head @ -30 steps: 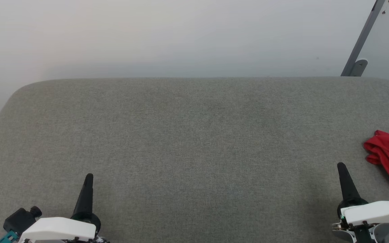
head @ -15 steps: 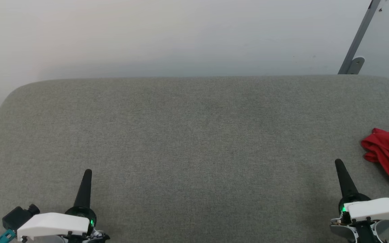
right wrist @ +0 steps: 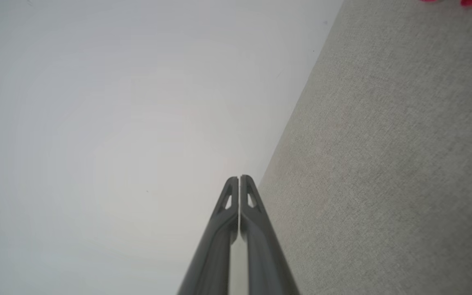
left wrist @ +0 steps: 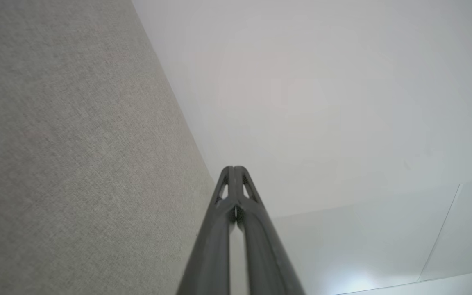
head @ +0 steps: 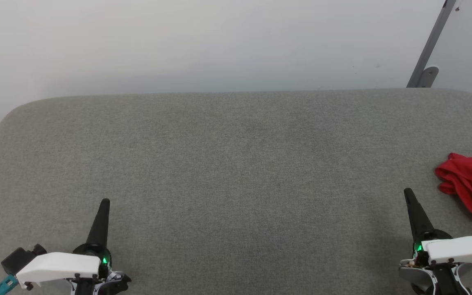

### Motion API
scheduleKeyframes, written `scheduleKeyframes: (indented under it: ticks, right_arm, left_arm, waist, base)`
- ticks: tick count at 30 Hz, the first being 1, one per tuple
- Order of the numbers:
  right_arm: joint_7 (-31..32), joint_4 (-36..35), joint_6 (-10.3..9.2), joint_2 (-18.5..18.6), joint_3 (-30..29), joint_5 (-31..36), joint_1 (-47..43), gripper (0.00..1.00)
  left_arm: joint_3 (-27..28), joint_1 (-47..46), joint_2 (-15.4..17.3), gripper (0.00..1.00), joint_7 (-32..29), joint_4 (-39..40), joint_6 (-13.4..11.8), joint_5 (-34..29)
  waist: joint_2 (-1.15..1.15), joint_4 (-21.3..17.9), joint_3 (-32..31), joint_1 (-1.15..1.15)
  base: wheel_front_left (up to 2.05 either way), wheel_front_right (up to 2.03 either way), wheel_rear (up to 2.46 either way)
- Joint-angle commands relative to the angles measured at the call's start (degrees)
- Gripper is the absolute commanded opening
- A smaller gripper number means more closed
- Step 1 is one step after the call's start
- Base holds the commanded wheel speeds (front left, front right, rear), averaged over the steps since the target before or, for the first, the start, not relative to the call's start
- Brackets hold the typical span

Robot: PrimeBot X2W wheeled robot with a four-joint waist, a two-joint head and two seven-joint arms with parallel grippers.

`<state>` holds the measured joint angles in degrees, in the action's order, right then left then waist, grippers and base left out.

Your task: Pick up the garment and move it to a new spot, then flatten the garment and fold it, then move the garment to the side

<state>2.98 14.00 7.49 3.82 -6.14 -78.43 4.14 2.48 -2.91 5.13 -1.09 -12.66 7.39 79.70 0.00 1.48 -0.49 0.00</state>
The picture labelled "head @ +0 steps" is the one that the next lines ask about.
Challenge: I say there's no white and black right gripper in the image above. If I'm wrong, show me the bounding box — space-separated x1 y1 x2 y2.
399 188 472 295

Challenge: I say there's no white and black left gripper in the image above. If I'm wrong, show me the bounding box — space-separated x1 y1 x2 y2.
16 199 132 295

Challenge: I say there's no teal cable connector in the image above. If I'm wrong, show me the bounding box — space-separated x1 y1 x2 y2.
0 275 18 295

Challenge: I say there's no grey metal wall post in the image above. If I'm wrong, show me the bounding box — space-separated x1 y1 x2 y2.
406 0 458 88

